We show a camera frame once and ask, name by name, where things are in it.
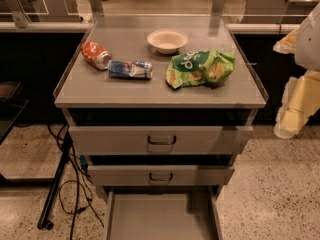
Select crushed blue energy drink can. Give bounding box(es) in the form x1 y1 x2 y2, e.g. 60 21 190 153
108 60 153 80

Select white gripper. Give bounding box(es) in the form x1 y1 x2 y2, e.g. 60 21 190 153
273 3 320 139

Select green rice chip bag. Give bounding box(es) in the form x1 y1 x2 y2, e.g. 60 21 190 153
165 50 235 90

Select background metal table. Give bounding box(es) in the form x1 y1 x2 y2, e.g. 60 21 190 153
241 0 320 24

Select black floor cables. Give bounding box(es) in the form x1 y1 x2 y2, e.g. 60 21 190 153
45 123 105 240

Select grey drawer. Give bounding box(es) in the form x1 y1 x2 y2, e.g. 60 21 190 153
64 108 256 155
103 186 223 240
88 160 234 187

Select white paper bowl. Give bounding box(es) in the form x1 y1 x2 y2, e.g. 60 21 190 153
147 29 188 54

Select bottom grey drawer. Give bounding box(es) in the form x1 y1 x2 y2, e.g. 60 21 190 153
103 186 223 240

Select top grey drawer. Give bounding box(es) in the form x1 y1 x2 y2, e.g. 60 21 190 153
64 108 256 155

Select crushed orange soda can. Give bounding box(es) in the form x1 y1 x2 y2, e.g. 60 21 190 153
81 41 113 71

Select grey drawer cabinet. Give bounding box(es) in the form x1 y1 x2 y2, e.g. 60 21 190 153
52 14 270 195

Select clear acrylic barrier rail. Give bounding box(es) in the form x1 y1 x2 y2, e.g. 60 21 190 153
0 0 320 34

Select middle grey drawer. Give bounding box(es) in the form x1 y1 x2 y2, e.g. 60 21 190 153
88 160 234 187

